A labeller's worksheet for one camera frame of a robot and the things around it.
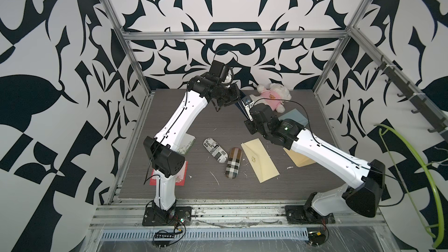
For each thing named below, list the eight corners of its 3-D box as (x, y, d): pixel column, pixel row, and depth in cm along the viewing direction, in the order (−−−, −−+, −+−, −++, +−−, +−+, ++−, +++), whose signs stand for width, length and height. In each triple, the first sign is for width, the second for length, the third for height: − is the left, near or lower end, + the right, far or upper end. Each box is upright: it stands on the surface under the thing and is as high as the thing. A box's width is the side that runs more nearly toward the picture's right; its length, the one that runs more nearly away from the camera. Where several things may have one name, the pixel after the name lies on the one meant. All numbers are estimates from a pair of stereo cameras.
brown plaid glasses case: (223, 177, 86) (223, 174, 84) (230, 149, 95) (230, 146, 93) (236, 180, 85) (237, 178, 83) (242, 151, 94) (243, 149, 92)
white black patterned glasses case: (221, 165, 89) (221, 163, 87) (201, 144, 97) (201, 141, 95) (230, 157, 92) (230, 155, 90) (211, 137, 100) (210, 134, 97)
